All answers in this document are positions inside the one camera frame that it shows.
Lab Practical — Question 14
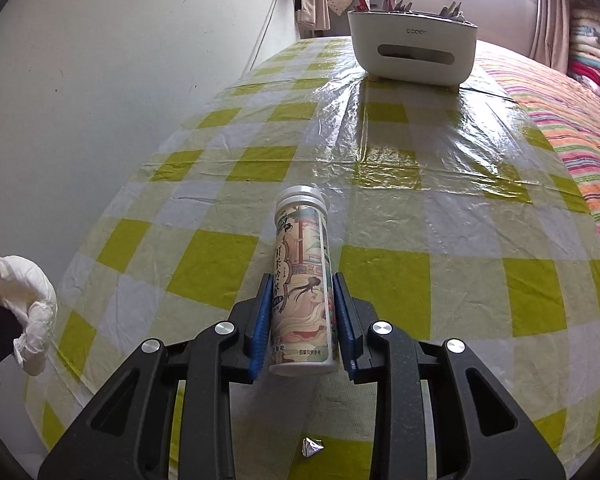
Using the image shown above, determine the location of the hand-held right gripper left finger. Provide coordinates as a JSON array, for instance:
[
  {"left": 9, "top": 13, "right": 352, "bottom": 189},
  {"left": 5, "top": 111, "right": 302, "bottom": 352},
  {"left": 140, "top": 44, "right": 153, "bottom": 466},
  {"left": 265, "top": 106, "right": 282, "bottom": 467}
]
[{"left": 37, "top": 274, "right": 273, "bottom": 480}]

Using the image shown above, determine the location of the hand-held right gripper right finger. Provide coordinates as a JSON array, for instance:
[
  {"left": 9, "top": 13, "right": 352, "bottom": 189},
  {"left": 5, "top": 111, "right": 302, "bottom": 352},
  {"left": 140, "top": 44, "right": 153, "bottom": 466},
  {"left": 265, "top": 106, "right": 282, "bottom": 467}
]
[{"left": 332, "top": 272, "right": 566, "bottom": 480}]

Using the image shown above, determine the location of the illustrated tube white cap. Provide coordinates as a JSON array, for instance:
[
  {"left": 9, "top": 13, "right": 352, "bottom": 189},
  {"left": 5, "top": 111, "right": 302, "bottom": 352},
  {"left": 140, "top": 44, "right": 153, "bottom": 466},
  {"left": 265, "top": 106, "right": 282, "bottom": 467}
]
[{"left": 269, "top": 185, "right": 343, "bottom": 379}]

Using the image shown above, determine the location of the crumpled foil scrap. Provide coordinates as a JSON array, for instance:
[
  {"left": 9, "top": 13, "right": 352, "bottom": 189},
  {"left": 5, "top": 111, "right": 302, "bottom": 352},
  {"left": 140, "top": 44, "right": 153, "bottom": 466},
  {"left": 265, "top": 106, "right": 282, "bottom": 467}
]
[{"left": 300, "top": 437, "right": 325, "bottom": 462}]

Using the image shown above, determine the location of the white tissue box organizer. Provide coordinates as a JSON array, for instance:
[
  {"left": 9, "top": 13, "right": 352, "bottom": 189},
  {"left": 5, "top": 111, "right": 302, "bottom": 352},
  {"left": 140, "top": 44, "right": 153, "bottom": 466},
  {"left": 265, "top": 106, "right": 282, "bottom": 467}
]
[{"left": 347, "top": 7, "right": 481, "bottom": 96}]

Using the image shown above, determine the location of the striped bed sheet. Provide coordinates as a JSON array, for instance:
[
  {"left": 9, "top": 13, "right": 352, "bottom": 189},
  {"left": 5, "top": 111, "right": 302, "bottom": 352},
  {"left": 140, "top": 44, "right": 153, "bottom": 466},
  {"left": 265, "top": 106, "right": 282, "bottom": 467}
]
[{"left": 472, "top": 42, "right": 600, "bottom": 307}]

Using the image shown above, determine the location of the beige curtain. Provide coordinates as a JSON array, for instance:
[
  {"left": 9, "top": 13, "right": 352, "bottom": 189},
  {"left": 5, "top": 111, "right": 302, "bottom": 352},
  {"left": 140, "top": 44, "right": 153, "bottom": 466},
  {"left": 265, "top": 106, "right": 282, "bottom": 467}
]
[{"left": 530, "top": 0, "right": 574, "bottom": 74}]

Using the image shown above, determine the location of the stack of folded quilts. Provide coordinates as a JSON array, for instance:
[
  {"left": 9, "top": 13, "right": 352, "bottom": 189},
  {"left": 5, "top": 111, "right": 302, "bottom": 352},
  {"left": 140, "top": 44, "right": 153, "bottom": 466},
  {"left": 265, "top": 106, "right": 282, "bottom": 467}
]
[{"left": 567, "top": 7, "right": 600, "bottom": 109}]

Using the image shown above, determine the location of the white wall cable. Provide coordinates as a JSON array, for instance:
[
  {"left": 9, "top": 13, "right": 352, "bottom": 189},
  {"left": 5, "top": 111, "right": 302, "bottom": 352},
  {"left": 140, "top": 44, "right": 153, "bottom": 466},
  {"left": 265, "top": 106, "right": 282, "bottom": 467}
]
[{"left": 250, "top": 0, "right": 292, "bottom": 69}]

